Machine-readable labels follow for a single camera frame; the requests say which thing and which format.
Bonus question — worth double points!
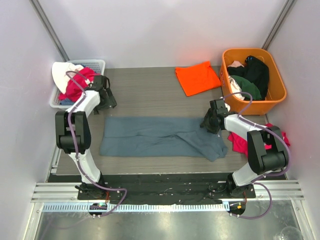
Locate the orange t shirt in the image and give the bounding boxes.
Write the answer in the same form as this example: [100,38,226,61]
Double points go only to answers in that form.
[175,61,221,97]

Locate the grey-blue t shirt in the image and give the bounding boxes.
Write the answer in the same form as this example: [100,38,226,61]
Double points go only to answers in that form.
[99,116,228,162]

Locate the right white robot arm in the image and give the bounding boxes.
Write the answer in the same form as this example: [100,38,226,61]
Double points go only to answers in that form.
[200,98,291,198]

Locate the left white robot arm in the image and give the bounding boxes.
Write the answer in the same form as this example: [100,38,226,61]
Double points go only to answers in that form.
[55,70,117,200]

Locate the white perforated basket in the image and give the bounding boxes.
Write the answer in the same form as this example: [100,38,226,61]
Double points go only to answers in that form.
[49,59,106,110]

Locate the pink shirt in basket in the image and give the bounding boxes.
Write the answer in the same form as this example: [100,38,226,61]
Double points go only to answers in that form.
[58,67,101,102]

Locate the pink shirt on table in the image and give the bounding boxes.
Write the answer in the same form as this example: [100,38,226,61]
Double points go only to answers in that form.
[227,123,291,158]

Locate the white garment in tub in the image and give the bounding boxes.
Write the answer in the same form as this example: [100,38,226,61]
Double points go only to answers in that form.
[227,60,245,100]

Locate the blue cloth in basket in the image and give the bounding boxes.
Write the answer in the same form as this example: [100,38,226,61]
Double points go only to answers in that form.
[59,98,74,106]

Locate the white cloth in basket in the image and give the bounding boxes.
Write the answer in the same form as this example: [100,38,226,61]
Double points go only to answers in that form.
[51,61,84,94]

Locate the dark green garment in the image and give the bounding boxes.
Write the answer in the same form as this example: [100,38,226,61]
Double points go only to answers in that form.
[230,75,263,101]

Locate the black garment in tub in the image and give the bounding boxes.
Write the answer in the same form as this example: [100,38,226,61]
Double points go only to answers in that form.
[227,55,270,101]

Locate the orange plastic tub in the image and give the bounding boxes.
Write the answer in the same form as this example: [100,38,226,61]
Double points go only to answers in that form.
[218,48,287,116]

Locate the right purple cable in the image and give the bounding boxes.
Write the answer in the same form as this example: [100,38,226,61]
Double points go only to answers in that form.
[221,91,292,220]

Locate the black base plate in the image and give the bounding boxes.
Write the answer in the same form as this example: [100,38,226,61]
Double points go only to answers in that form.
[48,171,287,205]

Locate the white slotted cable duct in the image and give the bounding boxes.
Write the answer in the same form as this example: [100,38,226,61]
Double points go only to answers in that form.
[42,201,230,213]

